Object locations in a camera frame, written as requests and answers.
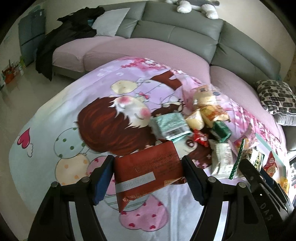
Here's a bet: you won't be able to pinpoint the dark red snack pack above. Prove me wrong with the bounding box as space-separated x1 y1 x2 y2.
114 141 183 212

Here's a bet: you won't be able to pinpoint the green white biscuit pack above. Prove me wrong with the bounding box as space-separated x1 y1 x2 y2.
149 112 192 142

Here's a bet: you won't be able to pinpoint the white clear snack pack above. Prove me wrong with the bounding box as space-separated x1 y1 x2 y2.
209 140 234 178

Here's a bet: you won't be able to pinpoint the small red candy packet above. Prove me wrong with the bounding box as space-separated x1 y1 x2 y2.
193 129 209 147

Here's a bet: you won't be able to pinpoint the green snack packet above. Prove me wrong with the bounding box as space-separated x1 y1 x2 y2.
210 121 232 143

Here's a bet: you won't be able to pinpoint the pale yellow bun pack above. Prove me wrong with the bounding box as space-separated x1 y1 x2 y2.
185 109 205 131

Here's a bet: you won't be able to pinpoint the teal rimmed white tray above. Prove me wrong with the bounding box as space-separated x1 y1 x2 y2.
255 133 288 188

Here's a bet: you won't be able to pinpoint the pink white snack bag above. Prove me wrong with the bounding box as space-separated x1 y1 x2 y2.
233 123 257 154

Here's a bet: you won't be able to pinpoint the orange yellow snack bag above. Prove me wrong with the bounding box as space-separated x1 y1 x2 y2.
200 105 230 128

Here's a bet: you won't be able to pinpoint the pink cartoon blanket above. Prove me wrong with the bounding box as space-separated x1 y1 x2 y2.
9 56 286 241

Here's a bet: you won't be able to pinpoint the red snack packet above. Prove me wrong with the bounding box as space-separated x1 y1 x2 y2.
263 151 278 177

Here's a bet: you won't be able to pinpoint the yellow snack packet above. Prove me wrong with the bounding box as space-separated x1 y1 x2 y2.
280 177 289 194

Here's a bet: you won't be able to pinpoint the pale round bread pack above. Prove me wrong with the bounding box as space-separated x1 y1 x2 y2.
193 85 217 109

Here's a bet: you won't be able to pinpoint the grey satin pillow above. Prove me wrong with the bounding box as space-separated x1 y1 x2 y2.
273 113 296 126

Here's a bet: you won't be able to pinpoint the leopard print pillow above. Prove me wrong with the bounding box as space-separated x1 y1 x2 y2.
254 80 295 116

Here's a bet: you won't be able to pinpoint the white grey cushion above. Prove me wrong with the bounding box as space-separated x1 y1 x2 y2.
91 8 130 37

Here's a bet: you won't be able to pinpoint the black clothing pile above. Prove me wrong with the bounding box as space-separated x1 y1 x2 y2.
35 6 105 80

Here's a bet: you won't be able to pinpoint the grey sofa pink cushions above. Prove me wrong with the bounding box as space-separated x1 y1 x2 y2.
52 1 295 153

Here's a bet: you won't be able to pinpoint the blue grey cabinet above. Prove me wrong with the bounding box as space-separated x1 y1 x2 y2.
18 9 46 66

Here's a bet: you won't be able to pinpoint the grey white plush toy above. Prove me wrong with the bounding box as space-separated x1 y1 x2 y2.
165 0 220 20

